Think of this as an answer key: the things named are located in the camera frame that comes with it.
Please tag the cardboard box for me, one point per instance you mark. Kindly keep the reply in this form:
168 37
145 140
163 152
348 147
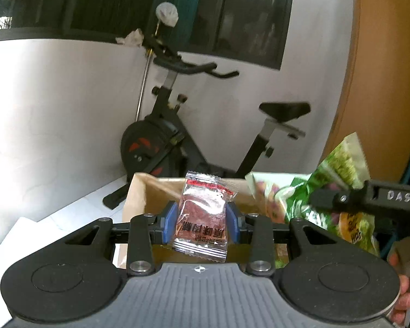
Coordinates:
147 191

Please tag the brown wooden door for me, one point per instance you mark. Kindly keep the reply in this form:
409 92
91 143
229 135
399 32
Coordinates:
379 75

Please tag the clear red snack packet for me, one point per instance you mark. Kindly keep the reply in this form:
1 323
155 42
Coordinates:
201 211

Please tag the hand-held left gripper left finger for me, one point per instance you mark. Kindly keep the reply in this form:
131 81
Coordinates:
171 222

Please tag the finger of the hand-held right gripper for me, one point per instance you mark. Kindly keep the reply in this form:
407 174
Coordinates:
369 198

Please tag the dark framed window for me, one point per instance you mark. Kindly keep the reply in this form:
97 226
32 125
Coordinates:
106 3

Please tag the black exercise bike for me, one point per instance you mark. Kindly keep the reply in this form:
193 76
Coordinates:
150 136

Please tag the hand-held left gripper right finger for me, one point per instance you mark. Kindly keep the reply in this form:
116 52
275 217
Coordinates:
233 223

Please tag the green snack bag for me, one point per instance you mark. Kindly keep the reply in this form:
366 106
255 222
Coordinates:
345 164

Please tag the crumpled white tissue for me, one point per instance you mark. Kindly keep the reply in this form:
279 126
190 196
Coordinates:
131 37

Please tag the metal pole with white cloth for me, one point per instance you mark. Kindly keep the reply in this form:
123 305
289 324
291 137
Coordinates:
166 14

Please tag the person's right hand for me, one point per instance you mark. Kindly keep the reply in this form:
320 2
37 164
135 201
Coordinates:
405 300

